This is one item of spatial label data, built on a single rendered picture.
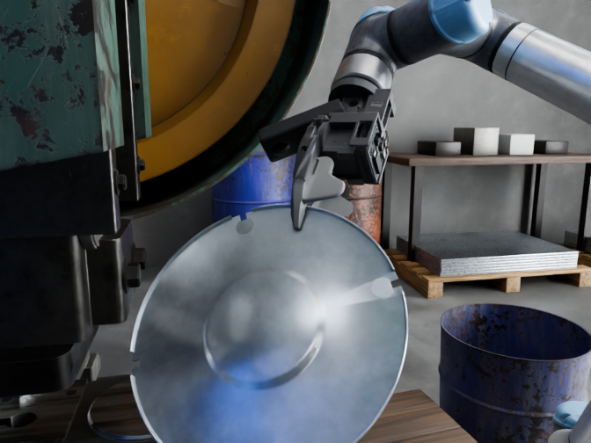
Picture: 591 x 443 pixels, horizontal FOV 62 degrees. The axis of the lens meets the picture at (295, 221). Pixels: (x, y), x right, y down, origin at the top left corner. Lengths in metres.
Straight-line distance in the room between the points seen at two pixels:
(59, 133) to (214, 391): 0.30
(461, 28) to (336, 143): 0.20
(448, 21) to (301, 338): 0.41
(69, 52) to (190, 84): 0.56
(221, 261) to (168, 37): 0.44
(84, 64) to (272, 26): 0.57
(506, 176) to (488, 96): 0.70
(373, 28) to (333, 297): 0.37
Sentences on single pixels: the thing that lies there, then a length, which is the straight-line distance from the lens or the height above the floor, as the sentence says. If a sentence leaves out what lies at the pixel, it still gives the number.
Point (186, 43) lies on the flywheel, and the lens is 0.88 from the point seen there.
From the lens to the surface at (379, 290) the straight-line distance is 0.50.
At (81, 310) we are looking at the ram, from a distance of 0.47.
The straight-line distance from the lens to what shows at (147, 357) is 0.56.
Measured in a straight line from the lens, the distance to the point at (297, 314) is 0.50.
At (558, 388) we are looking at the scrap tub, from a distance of 1.53.
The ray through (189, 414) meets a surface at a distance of 0.52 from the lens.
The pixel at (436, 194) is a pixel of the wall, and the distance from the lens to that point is 4.34.
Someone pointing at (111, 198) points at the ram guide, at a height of 1.02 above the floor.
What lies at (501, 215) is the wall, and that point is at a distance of 4.70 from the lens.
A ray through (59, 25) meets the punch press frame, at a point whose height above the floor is 1.13.
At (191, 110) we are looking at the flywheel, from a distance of 0.84.
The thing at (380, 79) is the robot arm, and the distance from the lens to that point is 0.66.
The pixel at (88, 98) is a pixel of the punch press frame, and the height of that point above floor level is 1.09.
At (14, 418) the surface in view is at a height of 0.78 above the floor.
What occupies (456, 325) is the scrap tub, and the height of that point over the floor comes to 0.41.
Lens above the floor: 1.08
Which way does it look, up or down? 11 degrees down
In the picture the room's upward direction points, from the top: straight up
